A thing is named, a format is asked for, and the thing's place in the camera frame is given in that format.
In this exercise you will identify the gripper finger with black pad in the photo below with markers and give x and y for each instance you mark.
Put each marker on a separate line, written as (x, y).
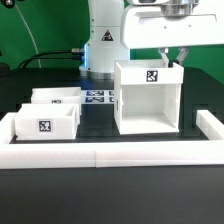
(163, 52)
(183, 52)

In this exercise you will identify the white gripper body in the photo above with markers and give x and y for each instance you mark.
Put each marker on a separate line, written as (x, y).
(172, 23)

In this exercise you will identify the white rear drawer with tag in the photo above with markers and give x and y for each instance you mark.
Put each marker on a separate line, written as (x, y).
(61, 95)

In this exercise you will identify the white drawer cabinet box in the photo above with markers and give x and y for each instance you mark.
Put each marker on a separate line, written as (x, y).
(147, 96)

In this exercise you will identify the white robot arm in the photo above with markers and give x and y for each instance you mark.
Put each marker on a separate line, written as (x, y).
(118, 26)

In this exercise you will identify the white front drawer with tag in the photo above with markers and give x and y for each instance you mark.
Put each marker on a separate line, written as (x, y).
(47, 121)

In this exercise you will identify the white drawer with tag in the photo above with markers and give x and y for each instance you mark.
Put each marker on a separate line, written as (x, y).
(47, 121)
(61, 95)

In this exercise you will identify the paper sheet with fiducial tags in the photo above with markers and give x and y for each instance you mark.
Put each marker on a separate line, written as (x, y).
(97, 96)

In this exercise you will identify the white U-shaped fence frame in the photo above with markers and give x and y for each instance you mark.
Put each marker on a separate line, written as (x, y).
(122, 154)

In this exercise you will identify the black camera mount top left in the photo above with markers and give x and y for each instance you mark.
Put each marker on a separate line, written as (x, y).
(9, 3)

